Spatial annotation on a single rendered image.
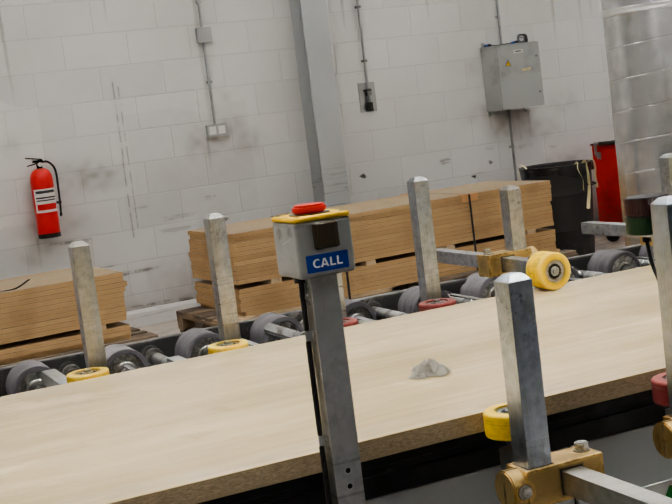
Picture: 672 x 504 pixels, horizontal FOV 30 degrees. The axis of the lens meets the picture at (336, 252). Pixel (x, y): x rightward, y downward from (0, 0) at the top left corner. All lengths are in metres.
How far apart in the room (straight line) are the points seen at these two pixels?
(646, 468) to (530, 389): 0.45
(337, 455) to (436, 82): 8.42
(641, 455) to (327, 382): 0.68
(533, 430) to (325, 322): 0.32
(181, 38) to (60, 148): 1.16
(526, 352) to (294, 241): 0.35
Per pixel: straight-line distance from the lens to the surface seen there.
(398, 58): 9.66
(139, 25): 8.86
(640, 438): 1.98
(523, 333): 1.57
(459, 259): 2.99
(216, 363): 2.32
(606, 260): 3.49
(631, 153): 5.77
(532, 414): 1.60
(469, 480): 1.82
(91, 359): 2.49
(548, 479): 1.62
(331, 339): 1.45
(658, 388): 1.80
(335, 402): 1.46
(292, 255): 1.42
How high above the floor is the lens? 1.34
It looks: 7 degrees down
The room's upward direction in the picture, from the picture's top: 7 degrees counter-clockwise
